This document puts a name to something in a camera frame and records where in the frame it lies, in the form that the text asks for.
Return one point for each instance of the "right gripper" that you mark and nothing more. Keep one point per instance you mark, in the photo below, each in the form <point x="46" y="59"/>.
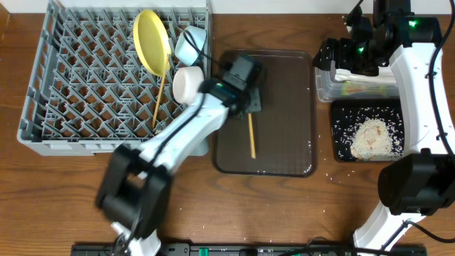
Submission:
<point x="340" y="45"/>

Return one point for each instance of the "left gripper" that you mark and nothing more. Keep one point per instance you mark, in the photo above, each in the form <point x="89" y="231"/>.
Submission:
<point x="255" y="107"/>

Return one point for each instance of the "wooden chopstick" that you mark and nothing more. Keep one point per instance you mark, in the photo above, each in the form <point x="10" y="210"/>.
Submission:
<point x="161" y="88"/>
<point x="252" y="136"/>

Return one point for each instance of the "pink white bowl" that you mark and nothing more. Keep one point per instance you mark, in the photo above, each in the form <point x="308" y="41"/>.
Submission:
<point x="186" y="82"/>

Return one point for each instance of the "light blue bowl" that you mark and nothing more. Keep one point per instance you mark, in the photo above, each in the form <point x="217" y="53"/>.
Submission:
<point x="190" y="42"/>

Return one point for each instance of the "yellow plate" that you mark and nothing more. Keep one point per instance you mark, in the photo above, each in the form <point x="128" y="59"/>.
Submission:
<point x="151" y="42"/>

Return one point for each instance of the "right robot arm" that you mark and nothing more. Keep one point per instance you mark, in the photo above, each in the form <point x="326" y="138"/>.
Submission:
<point x="422" y="181"/>

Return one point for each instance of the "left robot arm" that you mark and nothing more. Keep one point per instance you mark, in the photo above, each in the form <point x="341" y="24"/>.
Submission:
<point x="136" y="187"/>

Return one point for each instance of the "clear plastic waste container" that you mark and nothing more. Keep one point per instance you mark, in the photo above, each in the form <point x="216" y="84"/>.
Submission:
<point x="338" y="84"/>

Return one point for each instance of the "black waste tray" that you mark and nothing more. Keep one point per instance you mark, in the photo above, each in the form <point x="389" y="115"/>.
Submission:
<point x="348" y="115"/>

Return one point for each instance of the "pile of rice waste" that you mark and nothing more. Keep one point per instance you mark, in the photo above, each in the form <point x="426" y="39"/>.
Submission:
<point x="372" y="142"/>

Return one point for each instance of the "crumpled white plastic wrapper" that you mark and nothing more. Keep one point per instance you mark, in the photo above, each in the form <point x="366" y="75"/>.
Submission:
<point x="385" y="76"/>

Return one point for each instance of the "dark brown serving tray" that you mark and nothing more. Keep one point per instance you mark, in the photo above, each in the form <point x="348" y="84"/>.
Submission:
<point x="285" y="129"/>

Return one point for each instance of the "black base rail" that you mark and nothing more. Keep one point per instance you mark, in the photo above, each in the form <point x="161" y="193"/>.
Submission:
<point x="181" y="249"/>

